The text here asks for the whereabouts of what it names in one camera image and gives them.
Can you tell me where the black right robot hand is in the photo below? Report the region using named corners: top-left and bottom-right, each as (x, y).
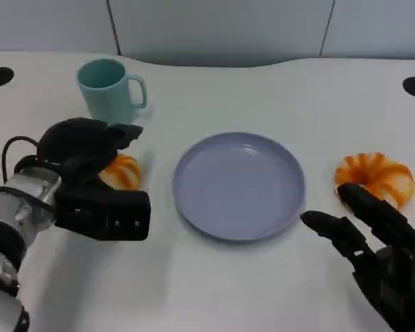
top-left (299, 183), bottom-right (415, 332)

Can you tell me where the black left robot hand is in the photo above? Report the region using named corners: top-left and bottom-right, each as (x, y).
top-left (37, 117), bottom-right (145, 190)

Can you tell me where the orange white toy bread roll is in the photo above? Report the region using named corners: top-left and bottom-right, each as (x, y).
top-left (334, 151), bottom-right (415, 210)
top-left (98, 154), bottom-right (142, 190)

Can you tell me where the pale green mug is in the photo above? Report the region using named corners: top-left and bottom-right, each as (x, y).
top-left (76, 58), bottom-right (153, 122)

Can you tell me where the lilac plate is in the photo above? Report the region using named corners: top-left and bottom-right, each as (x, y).
top-left (172, 131), bottom-right (307, 242)

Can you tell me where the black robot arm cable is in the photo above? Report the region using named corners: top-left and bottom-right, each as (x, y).
top-left (1, 136), bottom-right (42, 183)

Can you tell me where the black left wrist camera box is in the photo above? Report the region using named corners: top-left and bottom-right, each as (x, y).
top-left (54, 186), bottom-right (150, 242)

